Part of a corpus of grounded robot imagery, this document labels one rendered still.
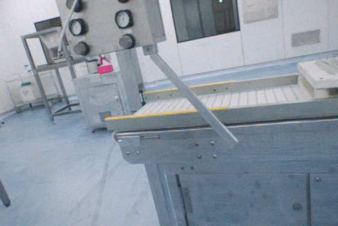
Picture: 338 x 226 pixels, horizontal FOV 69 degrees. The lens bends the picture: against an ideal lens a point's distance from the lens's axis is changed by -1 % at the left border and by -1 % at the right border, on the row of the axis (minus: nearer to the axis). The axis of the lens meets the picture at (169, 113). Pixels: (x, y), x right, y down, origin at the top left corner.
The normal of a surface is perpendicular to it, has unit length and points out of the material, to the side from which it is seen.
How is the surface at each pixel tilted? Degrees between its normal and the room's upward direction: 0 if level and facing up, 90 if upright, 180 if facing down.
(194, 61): 90
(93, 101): 91
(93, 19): 90
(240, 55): 90
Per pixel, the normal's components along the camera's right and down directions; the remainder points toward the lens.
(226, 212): -0.29, 0.33
